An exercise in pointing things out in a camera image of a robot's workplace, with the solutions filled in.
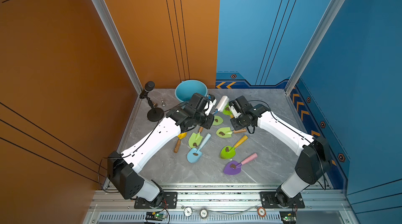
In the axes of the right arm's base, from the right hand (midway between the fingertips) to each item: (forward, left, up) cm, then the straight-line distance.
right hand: (236, 122), depth 86 cm
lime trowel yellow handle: (-12, +2, -14) cm, 18 cm away
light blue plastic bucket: (+25, +31, +1) cm, 40 cm away
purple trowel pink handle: (-20, +2, -13) cm, 24 cm away
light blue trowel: (-15, +25, -14) cm, 32 cm away
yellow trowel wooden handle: (-2, +32, -13) cm, 35 cm away
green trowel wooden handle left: (-3, +24, -13) cm, 27 cm away
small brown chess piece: (+22, +53, -11) cm, 59 cm away
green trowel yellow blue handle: (+6, +5, +2) cm, 8 cm away
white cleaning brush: (+1, +8, +15) cm, 17 cm away
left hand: (-3, +13, +10) cm, 17 cm away
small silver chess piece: (+22, +47, -10) cm, 53 cm away
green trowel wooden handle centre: (+1, +5, -13) cm, 14 cm away
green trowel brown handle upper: (+10, +10, -13) cm, 19 cm away
